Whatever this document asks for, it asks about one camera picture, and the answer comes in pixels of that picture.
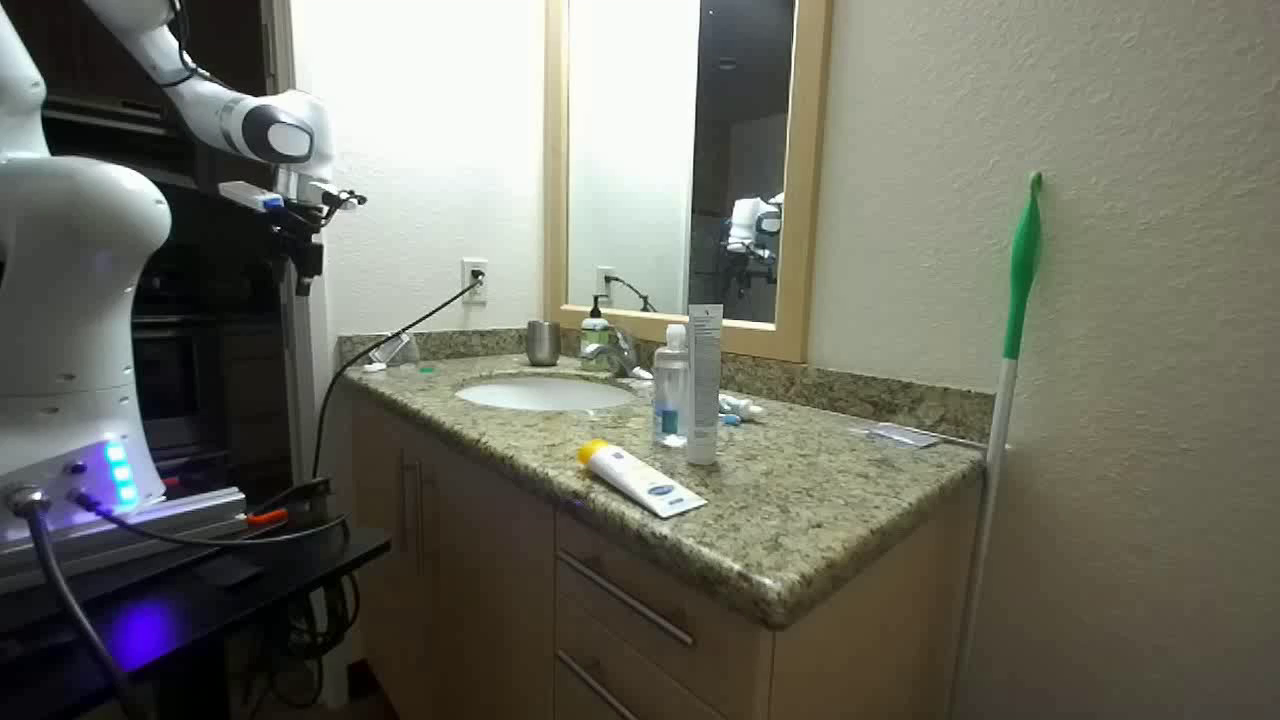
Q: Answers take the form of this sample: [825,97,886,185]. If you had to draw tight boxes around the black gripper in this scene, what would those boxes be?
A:
[271,192,336,300]

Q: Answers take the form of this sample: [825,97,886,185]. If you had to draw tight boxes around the aluminium robot base rails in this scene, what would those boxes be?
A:
[0,483,252,581]

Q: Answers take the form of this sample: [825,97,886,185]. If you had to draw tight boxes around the silver metal cup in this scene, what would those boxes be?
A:
[524,316,558,371]

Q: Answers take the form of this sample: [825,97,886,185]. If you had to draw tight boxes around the yellow capped white tube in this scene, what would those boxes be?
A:
[570,437,709,522]

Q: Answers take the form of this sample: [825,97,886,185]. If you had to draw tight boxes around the tall white tube bottle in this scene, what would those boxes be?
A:
[684,300,726,469]

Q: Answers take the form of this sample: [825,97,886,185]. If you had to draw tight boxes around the orange black clamp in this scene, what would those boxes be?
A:
[241,477,336,535]

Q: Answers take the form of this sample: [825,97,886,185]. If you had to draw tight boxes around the white oval sink basin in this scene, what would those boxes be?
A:
[451,371,638,416]

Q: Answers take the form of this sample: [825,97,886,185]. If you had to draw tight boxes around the green label soap dispenser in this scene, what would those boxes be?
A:
[576,292,615,375]

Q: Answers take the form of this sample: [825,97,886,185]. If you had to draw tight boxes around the black robot table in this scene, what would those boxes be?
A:
[0,522,397,720]

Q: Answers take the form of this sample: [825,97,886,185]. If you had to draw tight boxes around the chrome faucet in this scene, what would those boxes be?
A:
[605,323,645,385]

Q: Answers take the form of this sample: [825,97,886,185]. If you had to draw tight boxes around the wooden framed mirror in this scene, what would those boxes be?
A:
[538,0,834,363]

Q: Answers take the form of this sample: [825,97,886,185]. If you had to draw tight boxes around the light wooden vanity cabinet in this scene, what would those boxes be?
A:
[349,385,985,720]

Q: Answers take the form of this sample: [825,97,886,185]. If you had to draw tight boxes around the clear plastic bottle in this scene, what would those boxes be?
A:
[646,319,696,450]

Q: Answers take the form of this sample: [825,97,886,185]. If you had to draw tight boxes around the clear plastic wrapper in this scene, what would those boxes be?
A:
[865,416,950,455]

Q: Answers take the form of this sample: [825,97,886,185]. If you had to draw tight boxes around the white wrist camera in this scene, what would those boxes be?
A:
[217,176,295,219]

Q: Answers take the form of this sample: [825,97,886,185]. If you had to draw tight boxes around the black power cable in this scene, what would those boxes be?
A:
[307,276,486,488]

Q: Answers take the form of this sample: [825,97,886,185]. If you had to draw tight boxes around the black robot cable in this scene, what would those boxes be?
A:
[66,492,351,550]

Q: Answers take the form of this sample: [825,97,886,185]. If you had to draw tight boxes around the grey base cable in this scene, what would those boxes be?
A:
[9,492,143,715]

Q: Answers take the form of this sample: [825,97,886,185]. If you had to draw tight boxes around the long metal drawer handle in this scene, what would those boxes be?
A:
[553,547,698,652]
[553,646,638,720]

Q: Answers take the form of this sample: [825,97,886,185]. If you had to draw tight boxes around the green handled mop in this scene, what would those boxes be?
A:
[949,168,1048,720]

